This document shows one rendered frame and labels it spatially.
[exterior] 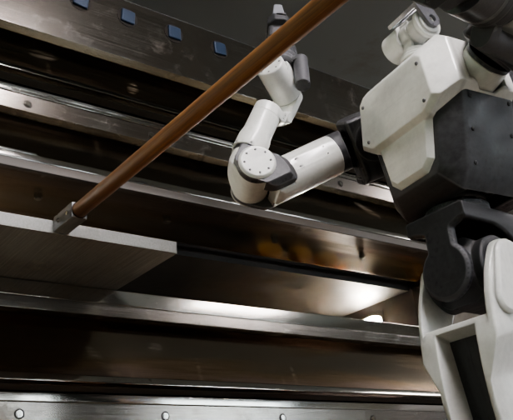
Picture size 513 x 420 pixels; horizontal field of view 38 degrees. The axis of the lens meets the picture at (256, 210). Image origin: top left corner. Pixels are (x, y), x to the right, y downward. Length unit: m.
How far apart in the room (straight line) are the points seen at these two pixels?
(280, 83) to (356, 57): 3.30
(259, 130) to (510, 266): 0.59
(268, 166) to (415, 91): 0.33
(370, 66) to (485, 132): 3.70
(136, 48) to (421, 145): 1.16
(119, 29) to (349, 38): 2.65
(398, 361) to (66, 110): 1.29
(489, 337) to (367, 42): 3.72
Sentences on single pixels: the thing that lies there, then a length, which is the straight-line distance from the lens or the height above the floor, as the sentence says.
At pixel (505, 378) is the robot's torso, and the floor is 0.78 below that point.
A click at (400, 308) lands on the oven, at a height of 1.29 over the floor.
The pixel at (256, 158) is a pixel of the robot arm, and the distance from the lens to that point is 1.51.
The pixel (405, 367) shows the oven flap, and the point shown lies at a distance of 2.51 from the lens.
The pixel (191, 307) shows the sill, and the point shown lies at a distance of 2.02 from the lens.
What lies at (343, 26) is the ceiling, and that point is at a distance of 4.66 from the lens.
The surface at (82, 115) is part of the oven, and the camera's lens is 2.09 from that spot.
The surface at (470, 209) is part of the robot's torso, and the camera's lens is 1.34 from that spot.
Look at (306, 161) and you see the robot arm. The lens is 1.56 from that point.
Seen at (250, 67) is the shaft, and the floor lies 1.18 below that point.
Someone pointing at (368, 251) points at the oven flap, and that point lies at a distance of 2.40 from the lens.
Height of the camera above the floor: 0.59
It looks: 23 degrees up
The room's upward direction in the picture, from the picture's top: 5 degrees counter-clockwise
